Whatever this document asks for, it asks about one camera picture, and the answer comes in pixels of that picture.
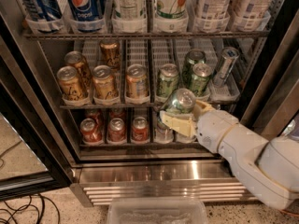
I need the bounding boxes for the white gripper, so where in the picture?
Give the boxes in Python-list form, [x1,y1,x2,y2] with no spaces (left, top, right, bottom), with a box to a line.
[160,100,238,153]

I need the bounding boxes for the green can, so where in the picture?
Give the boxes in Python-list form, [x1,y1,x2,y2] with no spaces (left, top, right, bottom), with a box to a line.
[161,88,196,114]

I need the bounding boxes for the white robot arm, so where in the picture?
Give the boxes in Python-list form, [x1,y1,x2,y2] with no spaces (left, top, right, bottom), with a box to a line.
[160,101,299,210]

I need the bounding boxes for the water bottle middle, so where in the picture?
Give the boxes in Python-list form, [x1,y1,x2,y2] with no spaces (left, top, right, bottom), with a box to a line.
[176,133,196,144]

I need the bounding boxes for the water bottle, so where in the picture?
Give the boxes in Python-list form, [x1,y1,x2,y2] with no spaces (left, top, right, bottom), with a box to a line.
[176,133,196,144]
[154,117,174,144]

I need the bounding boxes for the front green can right lane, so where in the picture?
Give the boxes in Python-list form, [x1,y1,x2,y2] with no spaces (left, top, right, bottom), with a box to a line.
[188,63,212,97]

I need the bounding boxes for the green can lane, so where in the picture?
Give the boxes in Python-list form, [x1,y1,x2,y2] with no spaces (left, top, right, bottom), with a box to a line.
[157,63,179,98]
[188,63,212,97]
[182,49,206,86]

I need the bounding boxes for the rear green can left lane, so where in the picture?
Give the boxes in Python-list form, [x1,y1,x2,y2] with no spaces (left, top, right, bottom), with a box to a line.
[157,63,179,98]

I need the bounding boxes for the red can front right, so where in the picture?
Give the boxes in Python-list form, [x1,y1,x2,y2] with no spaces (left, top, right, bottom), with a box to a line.
[132,117,149,142]

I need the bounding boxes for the red can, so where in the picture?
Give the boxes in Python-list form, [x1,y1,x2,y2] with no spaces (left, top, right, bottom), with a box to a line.
[85,108,103,128]
[109,108,126,120]
[108,118,126,142]
[132,117,149,142]
[79,119,102,143]

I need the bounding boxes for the rear green can right lane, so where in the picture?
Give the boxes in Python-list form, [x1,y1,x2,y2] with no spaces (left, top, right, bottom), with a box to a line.
[182,49,206,86]

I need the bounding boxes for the gold can lane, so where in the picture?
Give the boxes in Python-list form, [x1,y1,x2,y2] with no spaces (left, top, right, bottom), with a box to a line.
[93,65,118,100]
[126,64,149,99]
[99,40,121,69]

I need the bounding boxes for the silver slim can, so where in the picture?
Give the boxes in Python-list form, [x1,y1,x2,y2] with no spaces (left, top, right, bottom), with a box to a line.
[213,47,239,87]

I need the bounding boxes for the red can front middle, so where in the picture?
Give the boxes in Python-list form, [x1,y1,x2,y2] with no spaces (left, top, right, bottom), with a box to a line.
[108,118,126,142]

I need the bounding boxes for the red can rear middle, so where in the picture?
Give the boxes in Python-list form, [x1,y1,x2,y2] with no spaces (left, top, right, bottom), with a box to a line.
[109,108,126,120]

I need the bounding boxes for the fridge right glass door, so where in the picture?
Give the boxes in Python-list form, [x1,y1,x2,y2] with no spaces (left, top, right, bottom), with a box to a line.
[241,10,299,139]

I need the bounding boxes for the fridge glass door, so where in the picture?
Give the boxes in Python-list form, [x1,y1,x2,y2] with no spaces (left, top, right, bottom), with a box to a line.
[241,10,299,139]
[0,39,71,201]

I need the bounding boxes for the red can rear left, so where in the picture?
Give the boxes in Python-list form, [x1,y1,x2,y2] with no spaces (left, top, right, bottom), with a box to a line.
[85,108,103,128]

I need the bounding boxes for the red can front left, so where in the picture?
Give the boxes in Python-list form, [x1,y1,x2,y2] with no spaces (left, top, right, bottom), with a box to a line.
[79,119,102,143]

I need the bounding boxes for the steel fridge bottom grille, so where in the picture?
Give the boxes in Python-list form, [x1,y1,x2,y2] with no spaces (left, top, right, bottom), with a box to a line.
[70,160,255,207]

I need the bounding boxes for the gold can front left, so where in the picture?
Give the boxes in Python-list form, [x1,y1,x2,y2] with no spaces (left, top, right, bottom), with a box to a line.
[57,66,88,101]

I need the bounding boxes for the gold can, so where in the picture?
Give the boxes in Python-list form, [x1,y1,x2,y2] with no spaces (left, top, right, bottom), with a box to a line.
[64,51,92,90]
[57,66,88,101]

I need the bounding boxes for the gold can rear left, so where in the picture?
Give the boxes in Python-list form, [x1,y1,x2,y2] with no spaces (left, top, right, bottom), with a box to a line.
[64,51,92,90]

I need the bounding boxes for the fridge left glass door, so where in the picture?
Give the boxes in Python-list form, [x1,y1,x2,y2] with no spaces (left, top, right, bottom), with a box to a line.
[0,39,71,201]

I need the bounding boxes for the water bottle left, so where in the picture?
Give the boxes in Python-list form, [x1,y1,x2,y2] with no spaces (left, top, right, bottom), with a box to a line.
[154,117,174,144]

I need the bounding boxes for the clear plastic bin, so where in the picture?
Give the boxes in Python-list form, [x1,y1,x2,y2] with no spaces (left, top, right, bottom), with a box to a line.
[107,197,208,224]

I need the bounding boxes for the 7up zero bottle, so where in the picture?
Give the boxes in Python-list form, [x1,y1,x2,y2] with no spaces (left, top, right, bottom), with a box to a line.
[157,0,186,20]

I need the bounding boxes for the white bottle far right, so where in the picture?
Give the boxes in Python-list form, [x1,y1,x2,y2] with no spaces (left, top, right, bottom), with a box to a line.
[230,0,278,21]

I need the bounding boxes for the white label bottle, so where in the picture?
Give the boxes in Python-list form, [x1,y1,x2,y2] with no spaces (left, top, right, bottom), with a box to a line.
[113,0,145,21]

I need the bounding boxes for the blue Pepsi bottle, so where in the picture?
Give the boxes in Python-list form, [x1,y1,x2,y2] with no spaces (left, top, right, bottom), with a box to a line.
[67,0,106,33]

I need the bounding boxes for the blue bottle far left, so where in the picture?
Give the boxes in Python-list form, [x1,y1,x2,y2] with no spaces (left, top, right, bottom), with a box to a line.
[22,0,63,34]

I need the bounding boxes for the middle wire shelf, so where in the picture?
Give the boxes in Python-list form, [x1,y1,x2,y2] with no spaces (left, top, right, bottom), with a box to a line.
[60,102,236,109]

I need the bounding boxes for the wire shelf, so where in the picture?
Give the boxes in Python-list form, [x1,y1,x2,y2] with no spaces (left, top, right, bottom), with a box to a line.
[22,30,269,40]
[60,102,236,109]

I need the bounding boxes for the top wire shelf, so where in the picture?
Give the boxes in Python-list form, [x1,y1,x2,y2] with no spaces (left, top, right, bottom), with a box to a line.
[22,30,269,40]

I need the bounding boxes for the orange cable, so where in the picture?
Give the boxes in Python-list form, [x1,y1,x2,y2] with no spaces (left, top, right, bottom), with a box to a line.
[279,208,299,218]

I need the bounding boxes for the black cables on floor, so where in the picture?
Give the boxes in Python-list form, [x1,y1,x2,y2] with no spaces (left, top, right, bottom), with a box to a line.
[0,193,61,224]

